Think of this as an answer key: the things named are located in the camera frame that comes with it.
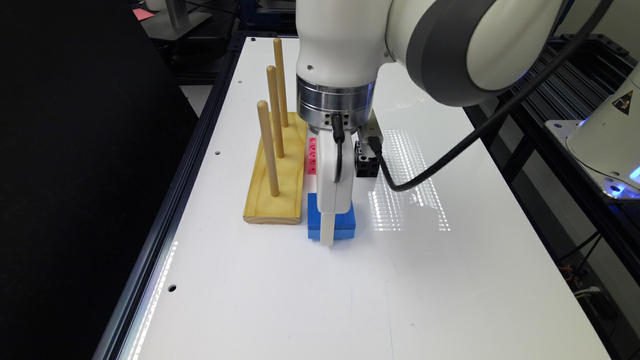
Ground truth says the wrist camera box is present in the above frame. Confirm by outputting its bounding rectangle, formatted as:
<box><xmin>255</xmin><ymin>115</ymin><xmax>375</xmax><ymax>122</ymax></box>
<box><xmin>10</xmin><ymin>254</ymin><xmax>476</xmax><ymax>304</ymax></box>
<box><xmin>357</xmin><ymin>111</ymin><xmax>383</xmax><ymax>147</ymax></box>

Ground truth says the blue square block with hole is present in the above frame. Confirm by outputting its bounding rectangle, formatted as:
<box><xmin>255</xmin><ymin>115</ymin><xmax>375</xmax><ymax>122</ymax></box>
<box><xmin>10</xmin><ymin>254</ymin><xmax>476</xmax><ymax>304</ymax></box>
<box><xmin>307</xmin><ymin>193</ymin><xmax>356</xmax><ymax>240</ymax></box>

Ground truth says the pink interlocking cube block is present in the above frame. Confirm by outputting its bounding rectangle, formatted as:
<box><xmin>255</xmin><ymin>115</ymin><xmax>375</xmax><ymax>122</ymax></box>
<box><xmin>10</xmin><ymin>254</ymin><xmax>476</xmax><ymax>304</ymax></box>
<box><xmin>307</xmin><ymin>137</ymin><xmax>317</xmax><ymax>175</ymax></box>

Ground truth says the black interlocking cube block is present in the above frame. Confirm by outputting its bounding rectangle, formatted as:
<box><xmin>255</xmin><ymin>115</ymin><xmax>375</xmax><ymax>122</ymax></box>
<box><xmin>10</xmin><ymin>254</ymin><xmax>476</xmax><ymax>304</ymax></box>
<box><xmin>354</xmin><ymin>140</ymin><xmax>380</xmax><ymax>178</ymax></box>

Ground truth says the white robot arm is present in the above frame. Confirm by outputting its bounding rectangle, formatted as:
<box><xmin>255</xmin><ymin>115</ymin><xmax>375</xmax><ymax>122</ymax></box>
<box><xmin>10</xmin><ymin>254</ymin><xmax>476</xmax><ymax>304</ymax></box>
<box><xmin>296</xmin><ymin>0</ymin><xmax>565</xmax><ymax>246</ymax></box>

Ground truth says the wooden peg base board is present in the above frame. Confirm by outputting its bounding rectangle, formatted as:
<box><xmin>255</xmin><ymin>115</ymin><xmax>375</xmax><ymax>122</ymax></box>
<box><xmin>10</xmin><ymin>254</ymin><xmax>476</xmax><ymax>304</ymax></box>
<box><xmin>243</xmin><ymin>112</ymin><xmax>307</xmax><ymax>225</ymax></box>

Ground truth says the front wooden peg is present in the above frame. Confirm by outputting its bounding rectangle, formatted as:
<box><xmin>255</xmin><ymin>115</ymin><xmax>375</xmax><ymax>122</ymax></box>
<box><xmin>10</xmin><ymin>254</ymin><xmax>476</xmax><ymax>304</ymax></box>
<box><xmin>257</xmin><ymin>100</ymin><xmax>280</xmax><ymax>197</ymax></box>

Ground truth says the grey stand with pink note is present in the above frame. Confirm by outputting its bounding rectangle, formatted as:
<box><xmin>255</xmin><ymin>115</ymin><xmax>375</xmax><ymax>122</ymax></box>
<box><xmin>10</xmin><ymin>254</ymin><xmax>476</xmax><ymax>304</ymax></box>
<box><xmin>141</xmin><ymin>0</ymin><xmax>211</xmax><ymax>41</ymax></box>

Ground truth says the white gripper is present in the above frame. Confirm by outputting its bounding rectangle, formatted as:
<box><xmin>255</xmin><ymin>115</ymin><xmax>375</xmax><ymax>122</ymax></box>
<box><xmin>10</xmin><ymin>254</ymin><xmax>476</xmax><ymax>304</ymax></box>
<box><xmin>316</xmin><ymin>130</ymin><xmax>355</xmax><ymax>246</ymax></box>

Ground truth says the black camera cable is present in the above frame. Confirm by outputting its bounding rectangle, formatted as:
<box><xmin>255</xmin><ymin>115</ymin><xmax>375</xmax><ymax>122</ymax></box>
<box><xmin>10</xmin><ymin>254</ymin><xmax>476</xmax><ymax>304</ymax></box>
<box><xmin>330</xmin><ymin>0</ymin><xmax>615</xmax><ymax>193</ymax></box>

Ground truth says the black aluminium table frame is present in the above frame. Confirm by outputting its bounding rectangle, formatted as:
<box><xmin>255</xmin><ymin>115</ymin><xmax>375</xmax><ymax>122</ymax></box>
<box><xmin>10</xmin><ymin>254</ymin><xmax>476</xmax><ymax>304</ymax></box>
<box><xmin>95</xmin><ymin>38</ymin><xmax>608</xmax><ymax>359</ymax></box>

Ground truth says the wooden peg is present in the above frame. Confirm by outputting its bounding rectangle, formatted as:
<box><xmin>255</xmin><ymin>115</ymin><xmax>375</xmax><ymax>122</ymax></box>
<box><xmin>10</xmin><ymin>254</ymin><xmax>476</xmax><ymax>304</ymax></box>
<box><xmin>257</xmin><ymin>100</ymin><xmax>280</xmax><ymax>197</ymax></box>
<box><xmin>266</xmin><ymin>65</ymin><xmax>284</xmax><ymax>158</ymax></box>
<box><xmin>273</xmin><ymin>37</ymin><xmax>289</xmax><ymax>128</ymax></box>

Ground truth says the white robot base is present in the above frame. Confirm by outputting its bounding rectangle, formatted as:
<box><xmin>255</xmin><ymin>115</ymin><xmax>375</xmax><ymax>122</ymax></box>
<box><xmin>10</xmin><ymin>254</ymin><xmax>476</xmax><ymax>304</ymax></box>
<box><xmin>545</xmin><ymin>68</ymin><xmax>639</xmax><ymax>201</ymax></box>

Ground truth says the rear wooden peg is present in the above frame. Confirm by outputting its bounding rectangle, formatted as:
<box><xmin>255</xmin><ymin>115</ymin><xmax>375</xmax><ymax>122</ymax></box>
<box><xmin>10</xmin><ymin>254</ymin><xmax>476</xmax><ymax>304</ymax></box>
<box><xmin>273</xmin><ymin>37</ymin><xmax>289</xmax><ymax>128</ymax></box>

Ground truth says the middle wooden peg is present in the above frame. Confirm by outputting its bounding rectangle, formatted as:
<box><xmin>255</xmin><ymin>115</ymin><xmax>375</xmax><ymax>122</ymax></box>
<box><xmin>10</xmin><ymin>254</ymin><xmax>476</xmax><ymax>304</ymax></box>
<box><xmin>266</xmin><ymin>65</ymin><xmax>284</xmax><ymax>158</ymax></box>

